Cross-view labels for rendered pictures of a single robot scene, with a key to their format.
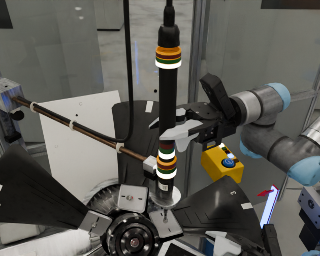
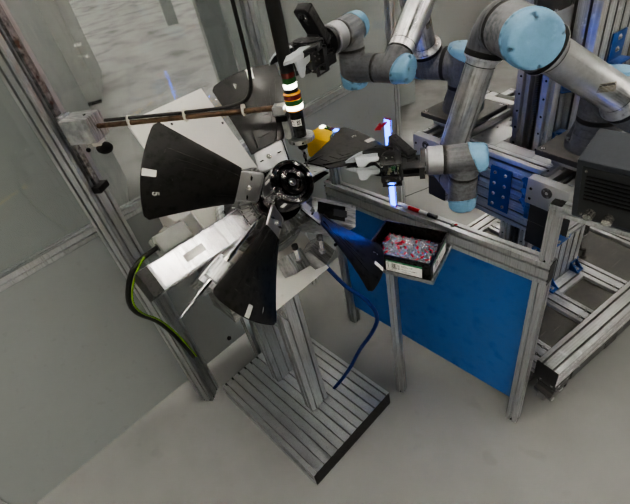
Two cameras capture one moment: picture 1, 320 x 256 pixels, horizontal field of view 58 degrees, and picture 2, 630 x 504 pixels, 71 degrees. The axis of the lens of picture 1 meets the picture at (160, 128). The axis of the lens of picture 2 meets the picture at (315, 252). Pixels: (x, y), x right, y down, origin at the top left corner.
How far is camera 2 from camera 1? 0.64 m
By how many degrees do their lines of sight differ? 13
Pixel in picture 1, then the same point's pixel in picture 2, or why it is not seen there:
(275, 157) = (375, 71)
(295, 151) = (388, 57)
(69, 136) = not seen: hidden behind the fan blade
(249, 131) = (346, 62)
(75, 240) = (233, 224)
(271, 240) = (398, 141)
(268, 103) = (353, 25)
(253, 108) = (343, 30)
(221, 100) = (317, 24)
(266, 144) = (365, 65)
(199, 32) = (251, 17)
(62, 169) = not seen: hidden behind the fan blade
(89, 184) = not seen: hidden behind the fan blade
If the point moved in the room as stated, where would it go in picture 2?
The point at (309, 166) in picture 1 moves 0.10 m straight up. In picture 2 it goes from (402, 61) to (400, 19)
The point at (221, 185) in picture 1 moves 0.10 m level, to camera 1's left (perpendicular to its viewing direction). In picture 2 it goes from (340, 135) to (311, 146)
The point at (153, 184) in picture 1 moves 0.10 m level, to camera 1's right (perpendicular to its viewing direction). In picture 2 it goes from (287, 127) to (322, 114)
